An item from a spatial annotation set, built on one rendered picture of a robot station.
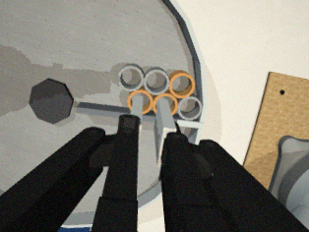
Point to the blue crate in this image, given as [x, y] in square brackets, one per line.
[83, 229]

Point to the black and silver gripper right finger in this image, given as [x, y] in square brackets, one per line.
[233, 196]

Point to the bronze bushing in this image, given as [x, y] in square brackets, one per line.
[147, 107]
[188, 90]
[174, 105]

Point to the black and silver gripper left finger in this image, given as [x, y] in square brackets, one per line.
[43, 199]

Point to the grey metal ring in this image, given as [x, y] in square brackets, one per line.
[159, 90]
[131, 87]
[193, 114]

